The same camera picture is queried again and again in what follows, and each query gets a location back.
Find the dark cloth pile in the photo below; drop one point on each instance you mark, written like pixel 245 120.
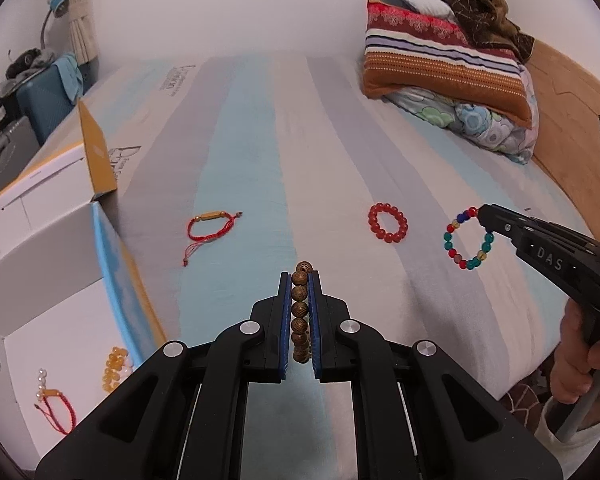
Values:
pixel 27 62

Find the teal suitcase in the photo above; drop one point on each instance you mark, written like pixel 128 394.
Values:
pixel 37 105

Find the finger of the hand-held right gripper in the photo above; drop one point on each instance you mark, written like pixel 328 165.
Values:
pixel 495 217

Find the grey case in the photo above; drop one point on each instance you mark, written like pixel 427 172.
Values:
pixel 5 155

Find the striped bed sheet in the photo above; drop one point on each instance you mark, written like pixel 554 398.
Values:
pixel 290 150

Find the blue desk lamp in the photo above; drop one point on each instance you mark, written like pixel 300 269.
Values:
pixel 57 5

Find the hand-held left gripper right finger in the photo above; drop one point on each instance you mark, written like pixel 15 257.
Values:
pixel 315 330

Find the grey pillow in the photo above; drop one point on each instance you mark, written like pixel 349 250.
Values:
pixel 427 2

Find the person's right forearm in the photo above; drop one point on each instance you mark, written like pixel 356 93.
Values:
pixel 552 435

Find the person's right hand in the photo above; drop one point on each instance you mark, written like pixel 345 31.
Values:
pixel 570 360

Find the brown patterned blanket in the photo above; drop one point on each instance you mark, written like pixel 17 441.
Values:
pixel 480 5

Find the dark patterned rug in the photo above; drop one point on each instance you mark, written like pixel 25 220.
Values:
pixel 522 400

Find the floral pillow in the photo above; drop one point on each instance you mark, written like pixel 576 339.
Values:
pixel 485 125

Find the striped red brown pillow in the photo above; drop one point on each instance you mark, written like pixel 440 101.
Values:
pixel 445 60

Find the light blue cloth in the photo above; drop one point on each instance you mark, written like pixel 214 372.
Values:
pixel 69 77

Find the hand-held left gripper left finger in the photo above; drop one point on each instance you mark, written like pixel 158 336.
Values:
pixel 283 330

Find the white cardboard box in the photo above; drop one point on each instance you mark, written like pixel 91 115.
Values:
pixel 45 270

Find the beige curtain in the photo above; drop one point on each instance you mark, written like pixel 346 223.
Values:
pixel 80 10

